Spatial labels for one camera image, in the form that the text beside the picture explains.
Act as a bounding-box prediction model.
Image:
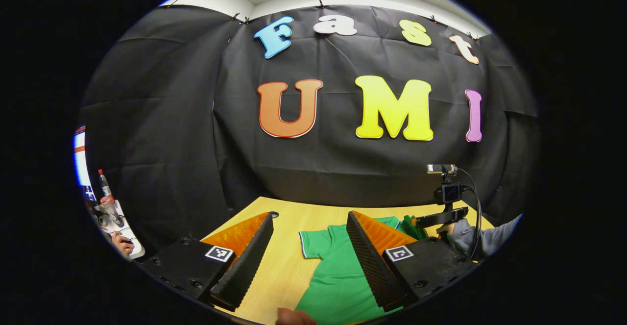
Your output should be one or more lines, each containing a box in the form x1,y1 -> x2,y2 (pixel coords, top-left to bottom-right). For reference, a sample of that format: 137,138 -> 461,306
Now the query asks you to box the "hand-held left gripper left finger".
137,211 -> 275,312

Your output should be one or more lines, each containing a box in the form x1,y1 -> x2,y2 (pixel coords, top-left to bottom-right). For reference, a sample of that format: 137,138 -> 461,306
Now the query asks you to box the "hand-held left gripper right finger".
346,210 -> 480,313

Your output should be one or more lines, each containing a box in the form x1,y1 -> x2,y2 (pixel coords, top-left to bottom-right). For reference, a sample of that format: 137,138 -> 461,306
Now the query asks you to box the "green T-shirt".
294,215 -> 433,325

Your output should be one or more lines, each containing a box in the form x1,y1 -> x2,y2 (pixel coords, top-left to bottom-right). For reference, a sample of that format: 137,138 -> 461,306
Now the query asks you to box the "white side table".
93,200 -> 146,260

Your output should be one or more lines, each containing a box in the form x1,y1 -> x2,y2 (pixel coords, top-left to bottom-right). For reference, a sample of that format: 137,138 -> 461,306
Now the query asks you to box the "clear plastic cup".
100,196 -> 123,228

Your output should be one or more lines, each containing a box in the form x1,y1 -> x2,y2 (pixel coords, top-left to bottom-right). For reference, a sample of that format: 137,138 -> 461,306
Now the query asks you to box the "black backdrop cloth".
78,4 -> 539,257

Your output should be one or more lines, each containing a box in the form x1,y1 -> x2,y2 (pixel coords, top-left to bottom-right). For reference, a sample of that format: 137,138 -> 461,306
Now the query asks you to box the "clear bottle red cap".
97,169 -> 113,200

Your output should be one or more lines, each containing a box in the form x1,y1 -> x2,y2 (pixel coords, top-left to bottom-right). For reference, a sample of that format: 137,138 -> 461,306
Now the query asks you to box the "bright display screen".
73,125 -> 96,202

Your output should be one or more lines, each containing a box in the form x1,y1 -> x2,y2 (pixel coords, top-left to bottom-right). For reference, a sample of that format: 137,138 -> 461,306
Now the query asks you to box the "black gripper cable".
456,168 -> 483,260

